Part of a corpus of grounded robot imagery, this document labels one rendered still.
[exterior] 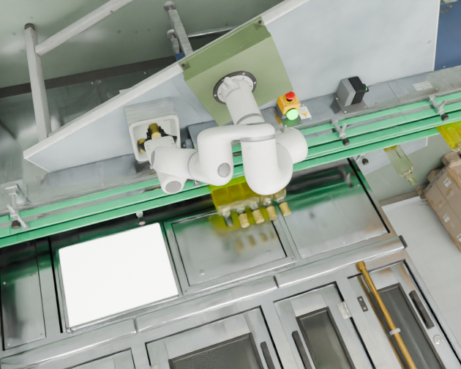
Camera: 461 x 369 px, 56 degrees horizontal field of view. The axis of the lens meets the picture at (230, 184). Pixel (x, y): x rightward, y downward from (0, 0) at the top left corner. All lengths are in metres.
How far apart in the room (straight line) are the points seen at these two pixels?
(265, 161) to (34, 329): 1.14
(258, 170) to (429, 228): 4.85
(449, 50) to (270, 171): 1.51
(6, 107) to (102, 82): 0.47
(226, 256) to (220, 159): 0.76
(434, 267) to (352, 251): 3.75
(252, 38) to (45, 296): 1.20
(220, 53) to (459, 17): 1.49
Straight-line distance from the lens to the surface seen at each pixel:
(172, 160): 1.21
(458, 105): 2.14
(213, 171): 1.06
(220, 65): 1.42
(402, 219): 5.69
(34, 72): 2.03
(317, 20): 1.60
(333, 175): 2.06
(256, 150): 1.02
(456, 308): 5.52
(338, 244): 1.90
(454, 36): 2.47
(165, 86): 1.55
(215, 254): 1.76
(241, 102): 1.42
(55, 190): 1.77
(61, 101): 2.32
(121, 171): 1.75
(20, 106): 2.36
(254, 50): 1.42
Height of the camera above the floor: 1.81
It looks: 28 degrees down
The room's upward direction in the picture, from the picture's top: 159 degrees clockwise
